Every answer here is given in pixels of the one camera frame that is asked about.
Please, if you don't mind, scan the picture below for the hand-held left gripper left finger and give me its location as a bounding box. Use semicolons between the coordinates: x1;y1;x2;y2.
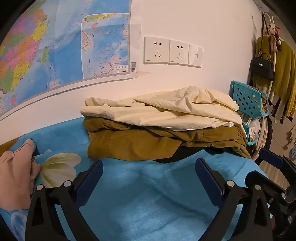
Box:
25;159;103;241

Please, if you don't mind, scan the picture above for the white wall switch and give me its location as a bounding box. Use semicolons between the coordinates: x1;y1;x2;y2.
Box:
188;44;204;68

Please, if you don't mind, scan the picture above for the olive brown garment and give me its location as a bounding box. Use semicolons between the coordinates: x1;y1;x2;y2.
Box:
84;116;252;163

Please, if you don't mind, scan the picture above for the black garment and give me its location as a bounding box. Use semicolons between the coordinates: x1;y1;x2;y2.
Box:
153;146;225;164

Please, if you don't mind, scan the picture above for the pink plush toy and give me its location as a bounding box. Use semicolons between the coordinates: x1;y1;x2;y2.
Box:
266;24;283;52

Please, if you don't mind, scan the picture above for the pink garment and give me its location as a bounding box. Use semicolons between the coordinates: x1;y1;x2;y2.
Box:
0;138;43;211

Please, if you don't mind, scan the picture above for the cream garment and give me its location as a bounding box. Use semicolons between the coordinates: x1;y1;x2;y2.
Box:
80;86;248;139

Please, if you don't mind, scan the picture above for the black handbag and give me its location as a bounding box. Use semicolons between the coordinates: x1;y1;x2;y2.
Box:
250;35;275;81

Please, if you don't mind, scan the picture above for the white cloth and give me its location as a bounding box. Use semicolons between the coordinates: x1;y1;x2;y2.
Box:
240;113;263;142

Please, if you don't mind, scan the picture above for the blue floral blanket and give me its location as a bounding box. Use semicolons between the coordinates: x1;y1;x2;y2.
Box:
0;116;278;241

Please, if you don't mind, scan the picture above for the colourful wall map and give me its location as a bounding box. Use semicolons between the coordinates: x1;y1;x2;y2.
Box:
0;0;142;121

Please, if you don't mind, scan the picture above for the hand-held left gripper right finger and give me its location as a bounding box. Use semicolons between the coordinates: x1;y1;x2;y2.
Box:
195;158;274;241

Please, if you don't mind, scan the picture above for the teal plastic basket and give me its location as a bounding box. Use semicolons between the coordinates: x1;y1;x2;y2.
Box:
229;80;270;146

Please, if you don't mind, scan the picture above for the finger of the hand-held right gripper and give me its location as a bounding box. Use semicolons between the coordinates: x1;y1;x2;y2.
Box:
258;148;296;177
245;170;291;203

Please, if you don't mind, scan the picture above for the beige hanging garment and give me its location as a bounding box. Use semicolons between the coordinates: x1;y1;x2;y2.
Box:
251;83;288;161

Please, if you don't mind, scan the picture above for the white wall socket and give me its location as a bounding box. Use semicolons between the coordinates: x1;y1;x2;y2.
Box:
169;39;190;66
143;36;171;65

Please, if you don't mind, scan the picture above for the yellow-green sweater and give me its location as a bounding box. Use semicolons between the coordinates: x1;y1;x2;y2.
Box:
252;35;296;119

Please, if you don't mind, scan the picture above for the white coat rack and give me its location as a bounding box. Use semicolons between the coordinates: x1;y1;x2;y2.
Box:
261;11;281;93

